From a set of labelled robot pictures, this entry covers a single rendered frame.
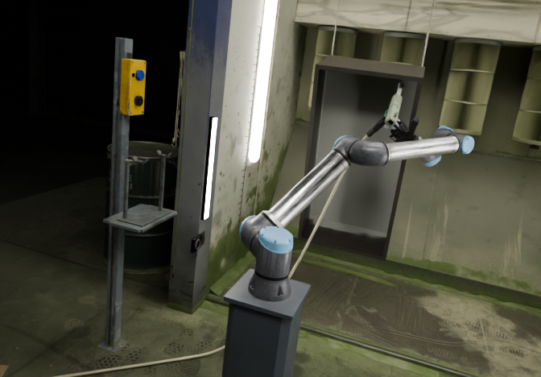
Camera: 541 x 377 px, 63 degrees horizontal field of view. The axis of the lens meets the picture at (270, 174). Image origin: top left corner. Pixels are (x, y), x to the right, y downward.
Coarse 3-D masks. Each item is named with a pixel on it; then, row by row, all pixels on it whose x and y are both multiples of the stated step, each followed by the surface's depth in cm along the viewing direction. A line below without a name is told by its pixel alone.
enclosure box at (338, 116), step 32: (320, 64) 253; (352, 64) 259; (384, 64) 265; (320, 96) 285; (352, 96) 289; (384, 96) 282; (416, 96) 242; (320, 128) 305; (352, 128) 297; (384, 128) 290; (320, 160) 314; (352, 192) 315; (384, 192) 307; (320, 224) 324; (352, 224) 325; (384, 224) 317; (384, 256) 287
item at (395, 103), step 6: (402, 84) 253; (396, 96) 237; (390, 102) 237; (396, 102) 231; (390, 108) 226; (396, 108) 226; (390, 114) 219; (396, 114) 218; (384, 120) 229; (390, 120) 217; (396, 120) 218; (378, 126) 232; (390, 126) 219; (372, 132) 236
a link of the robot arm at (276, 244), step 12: (264, 228) 193; (276, 228) 193; (252, 240) 194; (264, 240) 183; (276, 240) 182; (288, 240) 185; (252, 252) 195; (264, 252) 184; (276, 252) 182; (288, 252) 185; (264, 264) 185; (276, 264) 184; (288, 264) 188; (276, 276) 185
